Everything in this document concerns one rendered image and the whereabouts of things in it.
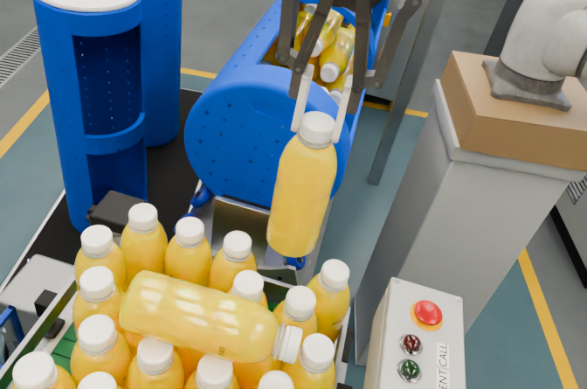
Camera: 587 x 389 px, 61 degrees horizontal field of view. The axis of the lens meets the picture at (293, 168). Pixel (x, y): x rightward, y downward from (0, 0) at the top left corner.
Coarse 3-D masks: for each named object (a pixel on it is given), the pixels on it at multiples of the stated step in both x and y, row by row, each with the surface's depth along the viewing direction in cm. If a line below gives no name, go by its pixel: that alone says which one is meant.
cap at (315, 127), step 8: (312, 112) 56; (320, 112) 56; (304, 120) 55; (312, 120) 55; (320, 120) 55; (328, 120) 56; (304, 128) 54; (312, 128) 54; (320, 128) 54; (328, 128) 54; (304, 136) 55; (312, 136) 54; (320, 136) 54; (328, 136) 55
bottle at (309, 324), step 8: (280, 304) 67; (280, 312) 66; (312, 312) 65; (280, 320) 65; (288, 320) 65; (296, 320) 64; (304, 320) 64; (312, 320) 66; (304, 328) 65; (312, 328) 66; (304, 336) 65; (280, 368) 69
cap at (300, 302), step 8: (296, 288) 65; (304, 288) 65; (288, 296) 64; (296, 296) 64; (304, 296) 65; (312, 296) 65; (288, 304) 64; (296, 304) 63; (304, 304) 64; (312, 304) 64; (288, 312) 64; (296, 312) 63; (304, 312) 63
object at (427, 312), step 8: (416, 304) 65; (424, 304) 65; (432, 304) 65; (416, 312) 64; (424, 312) 64; (432, 312) 64; (440, 312) 64; (424, 320) 63; (432, 320) 63; (440, 320) 63
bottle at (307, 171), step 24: (288, 144) 57; (312, 144) 55; (288, 168) 57; (312, 168) 56; (336, 168) 58; (288, 192) 58; (312, 192) 57; (288, 216) 60; (312, 216) 60; (288, 240) 63; (312, 240) 64
